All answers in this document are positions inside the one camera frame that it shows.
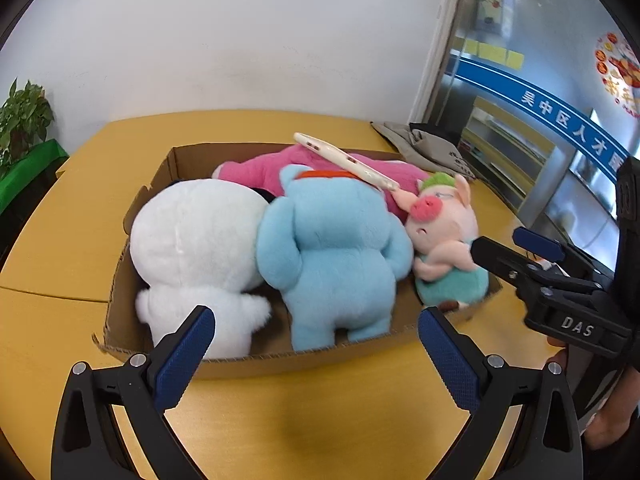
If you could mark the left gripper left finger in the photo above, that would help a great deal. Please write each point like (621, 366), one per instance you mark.
(88, 443)

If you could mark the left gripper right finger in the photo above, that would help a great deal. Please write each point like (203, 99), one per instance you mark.
(545, 442)

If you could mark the pink pig plush toy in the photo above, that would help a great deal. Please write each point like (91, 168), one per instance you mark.
(442, 226)

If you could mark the light blue plush toy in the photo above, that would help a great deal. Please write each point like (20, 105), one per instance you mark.
(332, 278)

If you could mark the right hand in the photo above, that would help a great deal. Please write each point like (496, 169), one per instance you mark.
(613, 419)

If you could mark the cardboard box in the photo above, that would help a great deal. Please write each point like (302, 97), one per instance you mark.
(271, 351)

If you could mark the white plush toy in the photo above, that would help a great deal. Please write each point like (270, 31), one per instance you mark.
(194, 244)

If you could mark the grey canvas bag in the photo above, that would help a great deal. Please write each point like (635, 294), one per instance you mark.
(424, 150)

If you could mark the green cloth covered table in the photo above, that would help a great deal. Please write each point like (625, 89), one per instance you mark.
(26, 169)

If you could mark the pink plush bear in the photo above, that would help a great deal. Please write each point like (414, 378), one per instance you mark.
(312, 190)

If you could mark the potted green plant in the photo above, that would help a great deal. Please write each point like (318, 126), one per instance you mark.
(25, 117)

